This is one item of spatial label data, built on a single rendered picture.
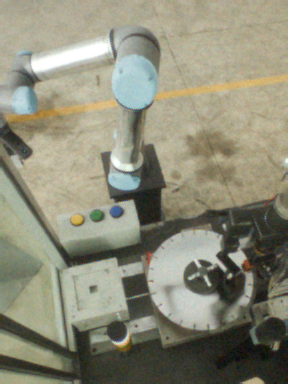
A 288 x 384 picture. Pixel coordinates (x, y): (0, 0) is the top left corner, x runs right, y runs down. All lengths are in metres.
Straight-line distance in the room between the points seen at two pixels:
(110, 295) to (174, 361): 0.32
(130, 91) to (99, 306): 0.63
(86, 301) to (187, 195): 1.41
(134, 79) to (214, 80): 2.30
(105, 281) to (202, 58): 2.66
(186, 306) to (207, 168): 1.61
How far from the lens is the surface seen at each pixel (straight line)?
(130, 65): 0.90
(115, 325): 0.77
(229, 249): 0.90
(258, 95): 3.12
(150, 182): 1.44
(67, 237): 1.17
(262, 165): 2.58
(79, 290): 1.09
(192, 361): 1.17
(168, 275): 1.02
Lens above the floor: 1.91
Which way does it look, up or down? 64 degrees down
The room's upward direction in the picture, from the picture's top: 6 degrees clockwise
